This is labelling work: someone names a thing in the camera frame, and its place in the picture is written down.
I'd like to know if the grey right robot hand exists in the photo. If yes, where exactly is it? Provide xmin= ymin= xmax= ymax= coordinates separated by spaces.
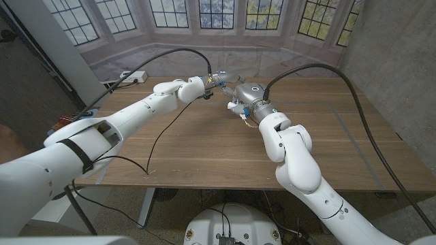
xmin=227 ymin=82 xmax=279 ymax=124

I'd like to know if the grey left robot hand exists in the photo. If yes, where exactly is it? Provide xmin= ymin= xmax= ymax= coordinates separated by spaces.
xmin=203 ymin=71 xmax=246 ymax=98

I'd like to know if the printed bay window backdrop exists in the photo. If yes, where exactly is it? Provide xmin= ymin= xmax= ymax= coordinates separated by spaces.
xmin=42 ymin=0 xmax=364 ymax=82

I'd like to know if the white power strip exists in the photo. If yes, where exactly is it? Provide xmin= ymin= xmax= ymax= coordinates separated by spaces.
xmin=119 ymin=70 xmax=149 ymax=84

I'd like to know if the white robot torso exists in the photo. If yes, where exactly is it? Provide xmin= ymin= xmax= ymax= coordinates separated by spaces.
xmin=183 ymin=203 xmax=283 ymax=245

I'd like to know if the black floor fan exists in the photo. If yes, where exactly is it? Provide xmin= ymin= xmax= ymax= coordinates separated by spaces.
xmin=153 ymin=188 xmax=179 ymax=202

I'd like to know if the blue box with items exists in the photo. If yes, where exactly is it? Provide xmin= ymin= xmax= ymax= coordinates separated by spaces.
xmin=50 ymin=108 xmax=99 ymax=135

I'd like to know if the grey metal table leg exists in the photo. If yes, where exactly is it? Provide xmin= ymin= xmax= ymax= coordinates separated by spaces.
xmin=137 ymin=188 xmax=157 ymax=229

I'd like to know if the white floor platform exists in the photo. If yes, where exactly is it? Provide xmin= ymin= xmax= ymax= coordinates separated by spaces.
xmin=29 ymin=186 xmax=113 ymax=234

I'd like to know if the person's bare leg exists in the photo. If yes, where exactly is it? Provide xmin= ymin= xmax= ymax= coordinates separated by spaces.
xmin=0 ymin=122 xmax=30 ymax=164

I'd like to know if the white robot body edge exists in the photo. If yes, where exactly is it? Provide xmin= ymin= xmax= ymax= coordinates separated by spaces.
xmin=0 ymin=235 xmax=139 ymax=245

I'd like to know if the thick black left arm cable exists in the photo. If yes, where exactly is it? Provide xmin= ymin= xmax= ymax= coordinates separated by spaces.
xmin=73 ymin=47 xmax=213 ymax=122

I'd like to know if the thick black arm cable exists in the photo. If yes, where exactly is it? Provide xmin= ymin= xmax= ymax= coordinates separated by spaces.
xmin=262 ymin=63 xmax=436 ymax=235
xmin=73 ymin=47 xmax=213 ymax=122

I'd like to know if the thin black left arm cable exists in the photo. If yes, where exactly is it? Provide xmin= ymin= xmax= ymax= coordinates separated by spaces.
xmin=71 ymin=101 xmax=197 ymax=245

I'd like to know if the black power strip cord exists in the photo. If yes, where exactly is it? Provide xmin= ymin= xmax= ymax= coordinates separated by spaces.
xmin=112 ymin=78 xmax=140 ymax=91

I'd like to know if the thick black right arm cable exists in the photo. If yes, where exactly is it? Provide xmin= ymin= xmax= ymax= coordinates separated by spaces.
xmin=262 ymin=63 xmax=436 ymax=235

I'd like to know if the black torso cable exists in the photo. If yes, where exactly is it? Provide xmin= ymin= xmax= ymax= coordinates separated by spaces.
xmin=204 ymin=203 xmax=232 ymax=239

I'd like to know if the white floor cable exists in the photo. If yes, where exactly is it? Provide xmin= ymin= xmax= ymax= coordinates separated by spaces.
xmin=262 ymin=190 xmax=303 ymax=238

